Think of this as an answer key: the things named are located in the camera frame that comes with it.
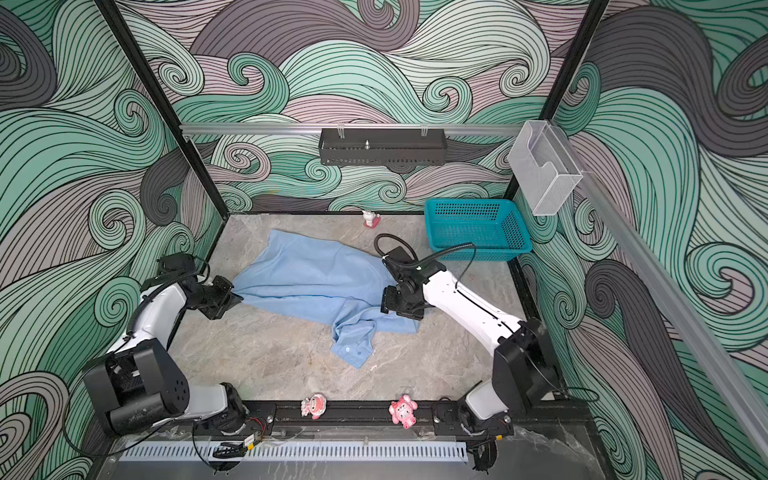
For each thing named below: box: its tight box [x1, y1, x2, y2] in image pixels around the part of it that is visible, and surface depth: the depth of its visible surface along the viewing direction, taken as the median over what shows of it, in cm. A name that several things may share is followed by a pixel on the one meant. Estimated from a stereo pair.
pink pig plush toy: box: [388, 394, 418, 429], surface depth 74 cm
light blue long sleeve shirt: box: [233, 230, 420, 369], surface depth 96 cm
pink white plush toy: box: [301, 393, 327, 420], surface depth 74 cm
